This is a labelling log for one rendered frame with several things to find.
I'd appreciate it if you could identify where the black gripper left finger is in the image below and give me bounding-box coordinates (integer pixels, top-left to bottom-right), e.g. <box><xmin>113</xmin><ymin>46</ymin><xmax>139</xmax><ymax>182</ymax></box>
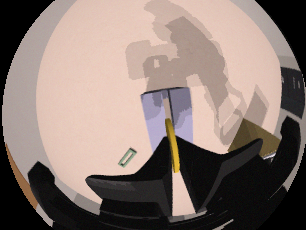
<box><xmin>85</xmin><ymin>136</ymin><xmax>173</xmax><ymax>220</ymax></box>

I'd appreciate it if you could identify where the gold coin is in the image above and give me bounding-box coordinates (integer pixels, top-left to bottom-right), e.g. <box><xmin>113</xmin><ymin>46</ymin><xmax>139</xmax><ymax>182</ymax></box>
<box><xmin>165</xmin><ymin>118</ymin><xmax>180</xmax><ymax>174</ymax></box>

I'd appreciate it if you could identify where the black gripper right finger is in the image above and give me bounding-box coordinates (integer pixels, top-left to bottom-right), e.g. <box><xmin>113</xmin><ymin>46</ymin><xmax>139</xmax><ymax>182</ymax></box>
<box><xmin>174</xmin><ymin>135</ymin><xmax>263</xmax><ymax>213</ymax></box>

